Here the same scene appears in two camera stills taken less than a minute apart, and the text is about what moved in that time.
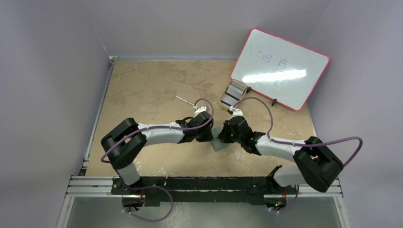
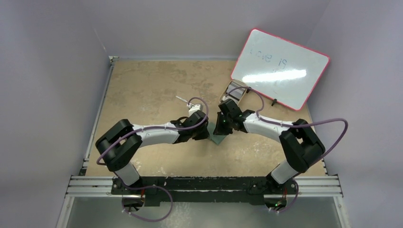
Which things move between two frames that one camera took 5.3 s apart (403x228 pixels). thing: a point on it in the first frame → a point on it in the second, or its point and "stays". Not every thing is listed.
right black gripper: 224,134 → 221,125
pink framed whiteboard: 279,69 stays
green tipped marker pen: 184,99 stays
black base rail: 177,189 stays
